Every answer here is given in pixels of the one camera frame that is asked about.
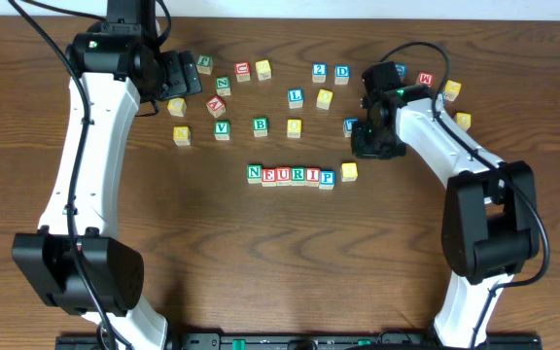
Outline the blue P block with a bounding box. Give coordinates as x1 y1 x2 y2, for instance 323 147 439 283
319 170 335 190

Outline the red I block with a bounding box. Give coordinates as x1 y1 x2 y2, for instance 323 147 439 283
305 167 321 188

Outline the green R block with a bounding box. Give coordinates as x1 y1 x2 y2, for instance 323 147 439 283
291 167 305 186

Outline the red E block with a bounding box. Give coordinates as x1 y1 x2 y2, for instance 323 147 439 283
262 168 277 187

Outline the green N block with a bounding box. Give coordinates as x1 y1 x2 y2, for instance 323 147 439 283
247 164 263 184

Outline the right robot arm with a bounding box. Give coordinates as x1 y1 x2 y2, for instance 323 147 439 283
351 62 542 349

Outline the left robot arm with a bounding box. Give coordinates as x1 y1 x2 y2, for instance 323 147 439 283
12 0 201 349

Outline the green J block far left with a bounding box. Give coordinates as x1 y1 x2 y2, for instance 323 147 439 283
196 54 213 75

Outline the blue T block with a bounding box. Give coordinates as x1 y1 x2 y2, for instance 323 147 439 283
343 118 358 138

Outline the yellow C block left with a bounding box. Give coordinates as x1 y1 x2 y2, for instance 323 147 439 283
167 97 187 118

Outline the green Z block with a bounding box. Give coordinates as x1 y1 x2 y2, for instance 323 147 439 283
215 76 231 96

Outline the red A block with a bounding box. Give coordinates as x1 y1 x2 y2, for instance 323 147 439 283
206 95 227 119

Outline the yellow K block left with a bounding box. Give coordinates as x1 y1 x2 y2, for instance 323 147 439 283
173 126 192 146

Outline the yellow k block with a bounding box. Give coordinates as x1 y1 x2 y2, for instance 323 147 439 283
442 80 462 102
173 126 192 146

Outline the yellow O block middle row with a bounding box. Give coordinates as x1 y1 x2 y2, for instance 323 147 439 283
316 89 333 110

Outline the yellow o block row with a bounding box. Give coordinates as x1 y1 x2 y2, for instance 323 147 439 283
287 119 302 138
316 89 333 110

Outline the red U block top row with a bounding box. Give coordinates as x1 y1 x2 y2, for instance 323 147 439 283
234 62 251 83

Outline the green V block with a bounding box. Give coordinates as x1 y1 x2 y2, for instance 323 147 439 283
214 121 230 141

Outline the blue D block centre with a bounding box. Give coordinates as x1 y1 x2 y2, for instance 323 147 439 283
334 65 350 85

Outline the blue d block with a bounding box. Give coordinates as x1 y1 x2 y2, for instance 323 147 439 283
395 63 407 79
334 65 350 85

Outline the yellow O block bottom row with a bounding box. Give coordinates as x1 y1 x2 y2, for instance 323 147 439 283
287 119 302 138

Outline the blue D block right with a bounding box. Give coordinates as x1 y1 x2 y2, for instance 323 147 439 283
395 63 407 79

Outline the blue L block right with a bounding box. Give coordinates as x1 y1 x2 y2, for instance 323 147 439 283
437 92 446 107

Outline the blue l block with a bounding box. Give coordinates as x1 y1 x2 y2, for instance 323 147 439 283
288 88 304 109
437 92 446 107

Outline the red M block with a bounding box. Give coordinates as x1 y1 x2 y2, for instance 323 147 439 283
416 72 435 87

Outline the yellow S block top row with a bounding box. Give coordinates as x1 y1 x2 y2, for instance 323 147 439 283
255 59 272 81

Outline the blue L block centre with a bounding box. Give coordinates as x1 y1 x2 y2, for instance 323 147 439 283
288 88 304 109

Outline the blue 2 block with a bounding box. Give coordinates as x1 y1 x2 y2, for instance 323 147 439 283
312 62 328 84

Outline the green B block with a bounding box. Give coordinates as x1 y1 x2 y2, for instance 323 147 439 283
253 117 269 137

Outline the yellow G block far right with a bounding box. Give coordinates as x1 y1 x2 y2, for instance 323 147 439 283
454 112 472 131

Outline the yellow K block far right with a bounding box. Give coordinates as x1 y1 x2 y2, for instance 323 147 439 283
442 80 462 102

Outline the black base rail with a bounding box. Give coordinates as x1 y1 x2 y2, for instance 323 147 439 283
54 332 543 350

